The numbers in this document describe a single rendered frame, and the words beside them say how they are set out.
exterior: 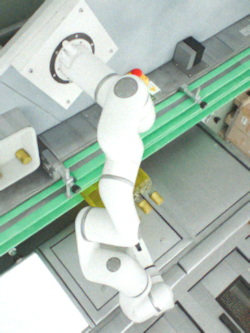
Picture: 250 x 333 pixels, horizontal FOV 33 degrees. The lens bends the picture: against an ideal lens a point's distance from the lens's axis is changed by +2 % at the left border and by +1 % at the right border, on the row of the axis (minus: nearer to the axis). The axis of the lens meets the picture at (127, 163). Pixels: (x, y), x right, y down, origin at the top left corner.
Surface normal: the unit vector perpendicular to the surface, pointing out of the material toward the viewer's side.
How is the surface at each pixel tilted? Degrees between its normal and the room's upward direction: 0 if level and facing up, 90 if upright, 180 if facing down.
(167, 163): 89
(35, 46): 90
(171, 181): 89
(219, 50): 90
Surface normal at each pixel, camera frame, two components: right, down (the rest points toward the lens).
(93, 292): 0.09, -0.54
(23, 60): -0.31, -0.22
